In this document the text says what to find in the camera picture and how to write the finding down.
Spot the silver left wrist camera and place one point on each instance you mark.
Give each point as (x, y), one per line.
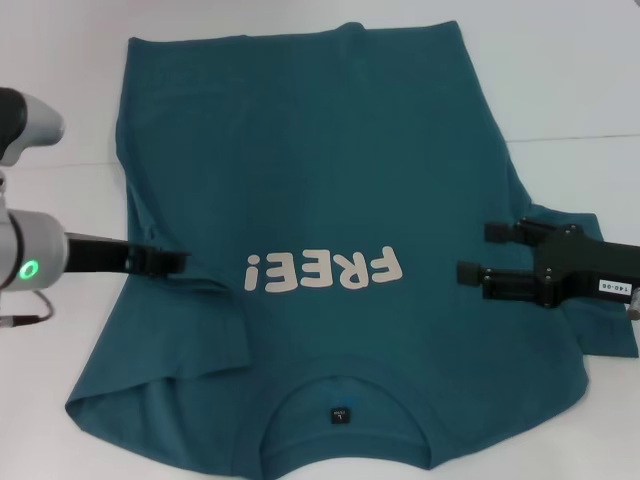
(35, 120)

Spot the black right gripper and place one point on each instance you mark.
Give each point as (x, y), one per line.
(575, 265)

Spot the teal t-shirt with FREE print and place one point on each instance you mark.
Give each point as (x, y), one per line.
(325, 150)

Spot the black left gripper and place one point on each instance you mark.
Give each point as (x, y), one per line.
(100, 255)

